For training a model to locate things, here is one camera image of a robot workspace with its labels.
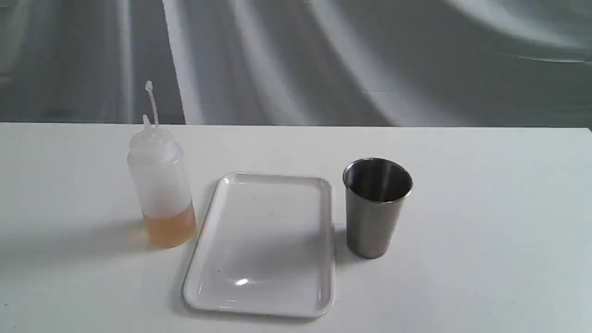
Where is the grey draped backdrop cloth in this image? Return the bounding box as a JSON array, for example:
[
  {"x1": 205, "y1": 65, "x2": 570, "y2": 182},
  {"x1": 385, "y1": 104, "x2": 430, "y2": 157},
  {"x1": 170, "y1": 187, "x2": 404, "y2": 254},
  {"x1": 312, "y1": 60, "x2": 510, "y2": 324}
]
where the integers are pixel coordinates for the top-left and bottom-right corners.
[{"x1": 0, "y1": 0, "x2": 592, "y2": 128}]

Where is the stainless steel cup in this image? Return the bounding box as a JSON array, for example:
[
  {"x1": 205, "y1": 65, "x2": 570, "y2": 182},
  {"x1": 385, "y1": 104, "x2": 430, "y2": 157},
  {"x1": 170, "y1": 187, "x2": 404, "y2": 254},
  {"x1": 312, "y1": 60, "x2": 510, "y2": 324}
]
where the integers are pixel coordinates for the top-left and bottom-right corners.
[{"x1": 342, "y1": 158, "x2": 413, "y2": 259}]

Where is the clear plastic squeeze bottle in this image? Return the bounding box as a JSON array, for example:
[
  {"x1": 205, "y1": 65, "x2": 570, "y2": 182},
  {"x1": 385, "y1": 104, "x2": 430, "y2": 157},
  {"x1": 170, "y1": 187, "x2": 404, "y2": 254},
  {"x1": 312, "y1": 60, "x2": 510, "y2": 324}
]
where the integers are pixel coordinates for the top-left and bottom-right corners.
[{"x1": 127, "y1": 80, "x2": 198, "y2": 248}]

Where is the white rectangular plastic tray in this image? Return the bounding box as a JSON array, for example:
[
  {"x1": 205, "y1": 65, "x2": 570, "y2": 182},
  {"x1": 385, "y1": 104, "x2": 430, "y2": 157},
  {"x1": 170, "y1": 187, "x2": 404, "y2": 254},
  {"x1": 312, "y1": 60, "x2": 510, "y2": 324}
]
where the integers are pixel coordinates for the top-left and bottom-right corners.
[{"x1": 183, "y1": 172, "x2": 335, "y2": 320}]

